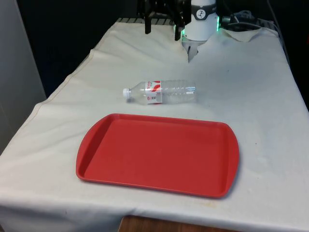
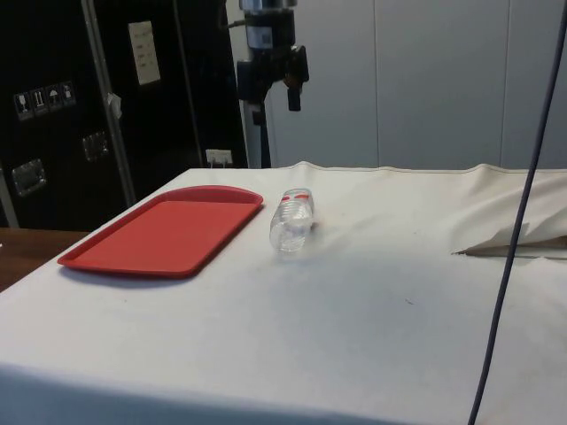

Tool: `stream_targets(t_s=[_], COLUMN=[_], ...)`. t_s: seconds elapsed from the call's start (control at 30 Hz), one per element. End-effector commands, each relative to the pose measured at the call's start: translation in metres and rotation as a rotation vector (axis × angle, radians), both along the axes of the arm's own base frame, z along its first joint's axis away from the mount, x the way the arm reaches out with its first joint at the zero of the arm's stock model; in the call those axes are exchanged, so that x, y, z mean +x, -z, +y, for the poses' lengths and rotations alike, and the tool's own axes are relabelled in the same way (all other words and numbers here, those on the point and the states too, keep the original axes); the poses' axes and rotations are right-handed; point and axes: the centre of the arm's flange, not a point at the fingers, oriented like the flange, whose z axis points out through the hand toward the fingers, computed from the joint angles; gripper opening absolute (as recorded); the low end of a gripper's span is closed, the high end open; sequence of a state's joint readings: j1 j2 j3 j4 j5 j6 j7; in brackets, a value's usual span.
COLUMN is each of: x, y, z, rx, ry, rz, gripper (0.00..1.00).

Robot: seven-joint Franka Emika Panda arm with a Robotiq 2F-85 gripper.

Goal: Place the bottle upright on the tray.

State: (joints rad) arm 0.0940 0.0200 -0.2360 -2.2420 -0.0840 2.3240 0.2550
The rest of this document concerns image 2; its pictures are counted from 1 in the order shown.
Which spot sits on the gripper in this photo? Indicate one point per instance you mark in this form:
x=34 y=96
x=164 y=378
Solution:
x=270 y=27

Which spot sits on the clear plastic bottle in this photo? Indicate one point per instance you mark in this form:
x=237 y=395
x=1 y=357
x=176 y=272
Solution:
x=290 y=226

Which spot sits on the red tray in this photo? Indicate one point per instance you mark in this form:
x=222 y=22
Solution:
x=168 y=234

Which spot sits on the black cabinet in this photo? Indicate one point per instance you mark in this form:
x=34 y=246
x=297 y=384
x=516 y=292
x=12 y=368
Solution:
x=57 y=133

